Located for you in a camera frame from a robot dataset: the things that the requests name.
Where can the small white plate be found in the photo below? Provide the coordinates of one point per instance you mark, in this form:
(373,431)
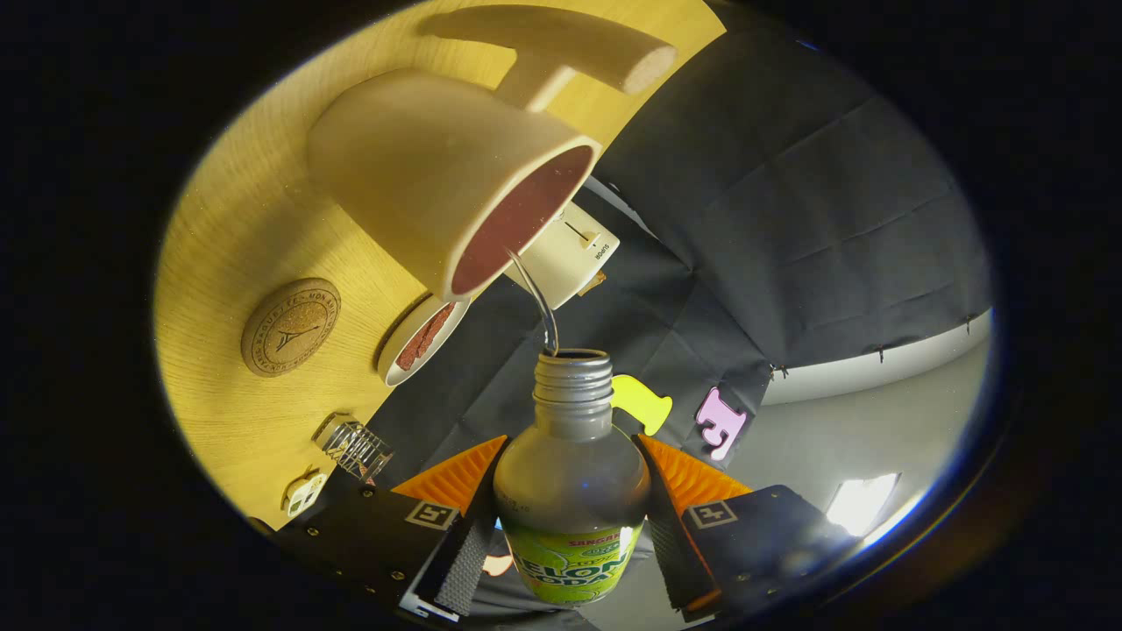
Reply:
(399,364)

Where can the clear juice stream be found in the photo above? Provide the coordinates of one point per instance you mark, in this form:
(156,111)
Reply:
(536,294)

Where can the black backdrop cloth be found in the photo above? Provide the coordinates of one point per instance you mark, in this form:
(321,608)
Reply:
(789,219)

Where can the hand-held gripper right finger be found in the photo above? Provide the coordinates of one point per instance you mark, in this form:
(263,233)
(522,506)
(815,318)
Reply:
(679,561)

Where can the round cork coaster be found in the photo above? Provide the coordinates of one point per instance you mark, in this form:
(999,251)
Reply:
(289,326)

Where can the red-brown meat slice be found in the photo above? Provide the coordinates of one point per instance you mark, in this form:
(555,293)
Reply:
(425,337)

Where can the silver bottle with green label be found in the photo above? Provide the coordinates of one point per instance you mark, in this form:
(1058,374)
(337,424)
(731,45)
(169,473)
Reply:
(570,482)

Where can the wooden table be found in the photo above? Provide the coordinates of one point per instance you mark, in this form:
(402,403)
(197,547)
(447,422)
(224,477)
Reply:
(228,237)

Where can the brown toast slice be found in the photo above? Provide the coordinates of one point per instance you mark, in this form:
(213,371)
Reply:
(593,283)

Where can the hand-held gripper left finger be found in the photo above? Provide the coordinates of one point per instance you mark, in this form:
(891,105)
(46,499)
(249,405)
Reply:
(460,565)

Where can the cream white toaster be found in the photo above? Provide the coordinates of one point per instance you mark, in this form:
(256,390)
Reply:
(561,254)

